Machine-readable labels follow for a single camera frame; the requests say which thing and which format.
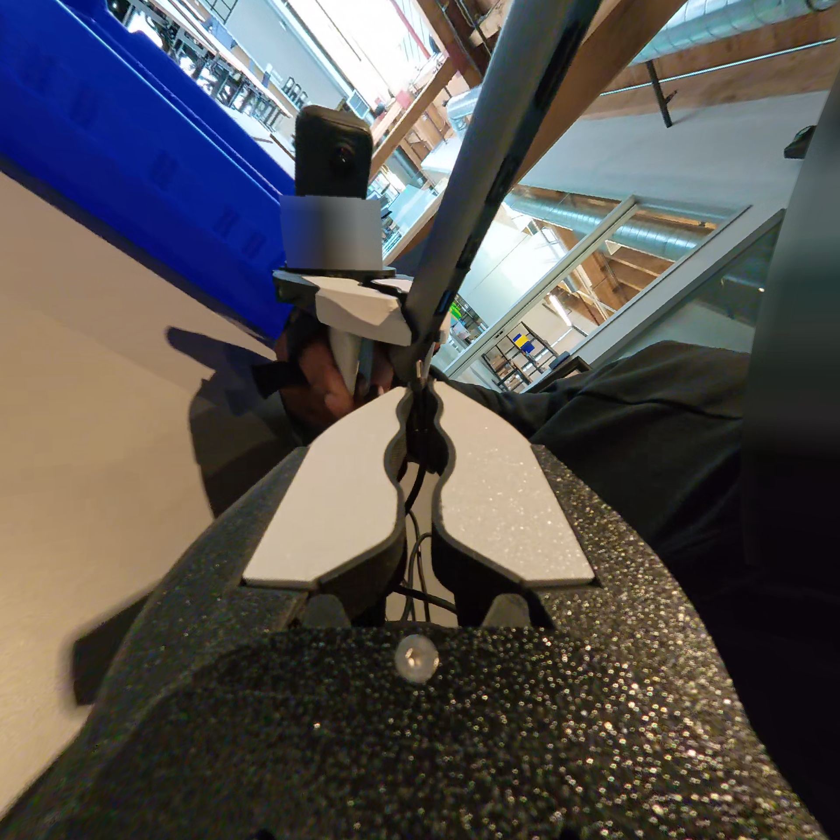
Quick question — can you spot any dark curved panel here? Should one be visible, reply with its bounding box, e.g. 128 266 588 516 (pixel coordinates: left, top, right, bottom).
745 0 840 473

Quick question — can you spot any blue plastic bin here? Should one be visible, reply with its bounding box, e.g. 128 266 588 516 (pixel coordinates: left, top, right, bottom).
0 0 296 341

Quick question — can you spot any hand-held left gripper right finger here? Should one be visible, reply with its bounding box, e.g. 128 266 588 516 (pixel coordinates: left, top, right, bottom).
430 381 598 589

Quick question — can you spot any black usb cable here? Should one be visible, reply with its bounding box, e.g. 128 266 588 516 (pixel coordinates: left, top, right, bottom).
394 367 460 621

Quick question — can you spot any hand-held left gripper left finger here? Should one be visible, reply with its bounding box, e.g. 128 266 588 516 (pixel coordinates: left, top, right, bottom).
241 386 413 592

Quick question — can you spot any silver ventilation duct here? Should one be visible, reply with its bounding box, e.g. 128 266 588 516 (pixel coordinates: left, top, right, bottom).
633 0 840 65
508 193 716 263

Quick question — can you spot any metal shelf rack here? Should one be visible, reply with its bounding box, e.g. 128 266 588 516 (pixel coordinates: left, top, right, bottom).
482 322 565 389

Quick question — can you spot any person's right forearm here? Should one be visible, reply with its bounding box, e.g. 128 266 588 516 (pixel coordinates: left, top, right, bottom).
430 340 756 559

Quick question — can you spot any person's right hand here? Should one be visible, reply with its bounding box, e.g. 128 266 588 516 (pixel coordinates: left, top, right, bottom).
274 311 395 434

